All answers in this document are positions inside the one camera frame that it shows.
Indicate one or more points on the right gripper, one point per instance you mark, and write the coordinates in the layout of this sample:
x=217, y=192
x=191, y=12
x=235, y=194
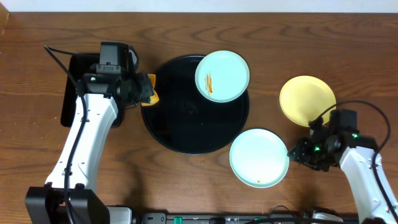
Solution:
x=302, y=154

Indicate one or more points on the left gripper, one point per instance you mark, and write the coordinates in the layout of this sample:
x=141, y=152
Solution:
x=147, y=90

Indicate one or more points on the light blue plate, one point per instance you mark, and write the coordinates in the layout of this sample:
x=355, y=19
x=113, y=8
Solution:
x=222, y=76
x=258, y=158

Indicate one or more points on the yellow plate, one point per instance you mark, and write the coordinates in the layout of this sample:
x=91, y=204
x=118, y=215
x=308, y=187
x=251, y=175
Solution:
x=303, y=98

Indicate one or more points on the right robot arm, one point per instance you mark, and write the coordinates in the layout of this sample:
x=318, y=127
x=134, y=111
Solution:
x=356, y=155

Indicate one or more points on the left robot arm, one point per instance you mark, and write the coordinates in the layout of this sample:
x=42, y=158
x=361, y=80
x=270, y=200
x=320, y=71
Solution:
x=69, y=192

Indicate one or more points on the round black tray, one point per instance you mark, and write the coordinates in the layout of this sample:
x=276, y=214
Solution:
x=183, y=120

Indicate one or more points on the black rectangular bin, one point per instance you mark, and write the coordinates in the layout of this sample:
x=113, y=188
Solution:
x=78, y=66

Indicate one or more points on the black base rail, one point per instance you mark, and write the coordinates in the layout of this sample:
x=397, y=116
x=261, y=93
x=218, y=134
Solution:
x=162, y=218

